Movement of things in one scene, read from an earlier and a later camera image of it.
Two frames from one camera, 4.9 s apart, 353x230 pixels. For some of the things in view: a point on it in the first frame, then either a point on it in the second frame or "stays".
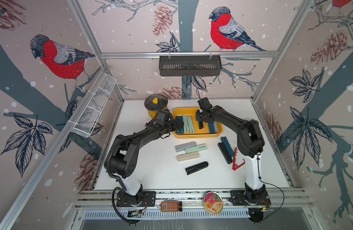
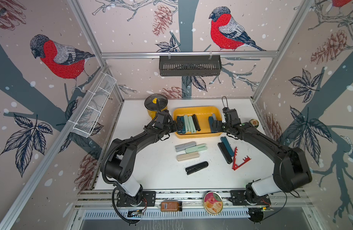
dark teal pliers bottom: (182, 131) stays
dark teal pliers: (178, 131) stays
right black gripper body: (200, 116) → (223, 126)
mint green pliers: (186, 128) stays
